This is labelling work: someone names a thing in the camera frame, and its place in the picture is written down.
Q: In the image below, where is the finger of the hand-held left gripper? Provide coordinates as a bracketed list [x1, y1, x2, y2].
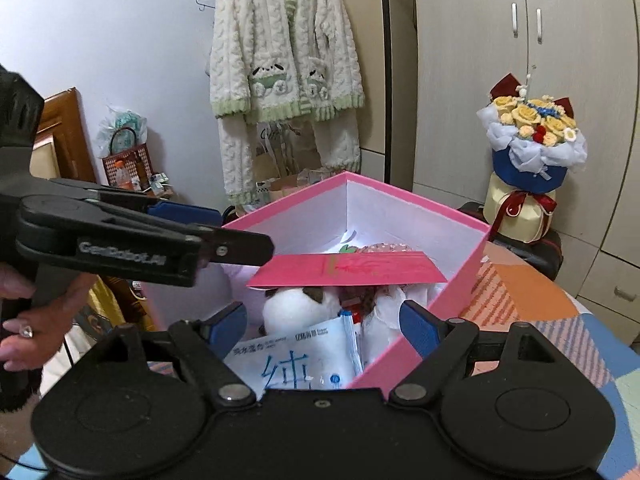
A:
[100, 207, 275, 267]
[50, 177, 223, 229]

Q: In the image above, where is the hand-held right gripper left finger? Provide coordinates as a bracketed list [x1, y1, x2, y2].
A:
[95, 302, 261, 403]

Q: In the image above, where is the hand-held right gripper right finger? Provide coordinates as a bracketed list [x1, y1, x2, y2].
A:
[389, 300, 551, 403]

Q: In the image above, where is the white plastic bag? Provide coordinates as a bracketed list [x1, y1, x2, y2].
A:
[95, 105, 150, 158]
[360, 282, 448, 366]

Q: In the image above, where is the pink cardboard box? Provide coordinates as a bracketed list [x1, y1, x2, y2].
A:
[142, 171, 492, 391]

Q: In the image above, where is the white plush toy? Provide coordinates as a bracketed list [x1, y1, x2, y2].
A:
[262, 285, 343, 336]

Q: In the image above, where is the red envelope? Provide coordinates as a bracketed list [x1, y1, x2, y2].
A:
[246, 251, 449, 291]

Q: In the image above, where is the wet wipes pack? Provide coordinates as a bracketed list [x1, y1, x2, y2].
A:
[222, 315, 363, 393]

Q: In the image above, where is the pink floral scrunchie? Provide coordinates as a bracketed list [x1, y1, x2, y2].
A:
[360, 241, 413, 257]

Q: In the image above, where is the person's left hand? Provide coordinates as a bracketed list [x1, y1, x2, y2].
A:
[0, 264, 98, 372]

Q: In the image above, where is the brown woven basket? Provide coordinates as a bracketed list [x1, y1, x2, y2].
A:
[101, 127, 151, 191]

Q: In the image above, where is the brown paper bag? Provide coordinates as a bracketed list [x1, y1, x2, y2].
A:
[255, 167, 341, 206]

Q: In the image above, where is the wooden headboard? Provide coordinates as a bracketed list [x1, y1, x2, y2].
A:
[30, 87, 98, 186]

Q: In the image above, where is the dark suitcase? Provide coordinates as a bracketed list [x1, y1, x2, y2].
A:
[457, 202, 565, 281]

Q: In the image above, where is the yellow flower bouquet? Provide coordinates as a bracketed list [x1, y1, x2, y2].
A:
[476, 65, 588, 245]

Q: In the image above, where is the fluffy white pajama top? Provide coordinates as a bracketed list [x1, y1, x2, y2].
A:
[207, 0, 365, 120]

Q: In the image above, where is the beige wardrobe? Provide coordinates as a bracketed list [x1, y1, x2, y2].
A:
[387, 0, 640, 356]

